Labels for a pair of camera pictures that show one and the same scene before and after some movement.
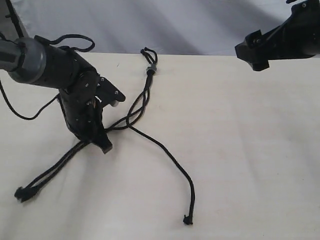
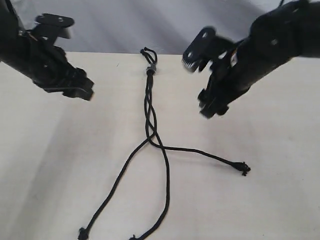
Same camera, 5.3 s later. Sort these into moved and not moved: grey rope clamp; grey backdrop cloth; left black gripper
Moved: left black gripper
Not moved: grey backdrop cloth; grey rope clamp
